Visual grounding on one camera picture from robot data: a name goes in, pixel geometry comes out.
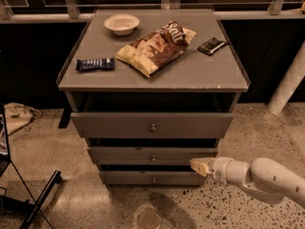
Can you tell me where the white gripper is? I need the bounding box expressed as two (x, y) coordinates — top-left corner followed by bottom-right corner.
(190, 156), (251, 186)

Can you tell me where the grey drawer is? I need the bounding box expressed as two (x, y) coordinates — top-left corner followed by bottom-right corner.
(99, 171), (206, 186)
(88, 147), (218, 165)
(71, 113), (233, 138)

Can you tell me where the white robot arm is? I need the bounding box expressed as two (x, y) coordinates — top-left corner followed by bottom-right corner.
(190, 156), (305, 208)

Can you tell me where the grey bottom drawer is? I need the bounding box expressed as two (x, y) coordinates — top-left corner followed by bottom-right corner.
(99, 171), (206, 186)

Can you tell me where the grey drawer cabinet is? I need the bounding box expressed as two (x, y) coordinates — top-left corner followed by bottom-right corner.
(57, 10), (250, 173)

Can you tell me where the grey top drawer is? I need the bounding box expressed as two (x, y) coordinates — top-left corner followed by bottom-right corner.
(71, 113), (233, 138)

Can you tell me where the black chocolate bar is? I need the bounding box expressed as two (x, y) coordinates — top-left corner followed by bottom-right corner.
(197, 37), (227, 56)

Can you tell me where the brown yellow chip bag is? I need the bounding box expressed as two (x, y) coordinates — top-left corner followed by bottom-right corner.
(116, 21), (196, 77)

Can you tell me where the blue snack bar wrapper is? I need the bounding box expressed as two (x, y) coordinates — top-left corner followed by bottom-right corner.
(76, 58), (114, 73)

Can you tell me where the white paper bowl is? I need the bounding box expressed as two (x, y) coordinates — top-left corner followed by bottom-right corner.
(104, 14), (140, 36)

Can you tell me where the black tripod stand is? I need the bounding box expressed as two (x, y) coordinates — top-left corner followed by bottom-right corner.
(0, 104), (62, 229)

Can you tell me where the beige cloth bag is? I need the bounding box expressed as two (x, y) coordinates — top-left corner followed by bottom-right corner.
(4, 102), (42, 135)

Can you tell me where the metal window railing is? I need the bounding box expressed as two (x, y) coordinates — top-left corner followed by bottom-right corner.
(0, 0), (305, 24)

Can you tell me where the white slanted post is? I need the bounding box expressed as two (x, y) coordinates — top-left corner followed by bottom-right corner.
(267, 42), (305, 115)

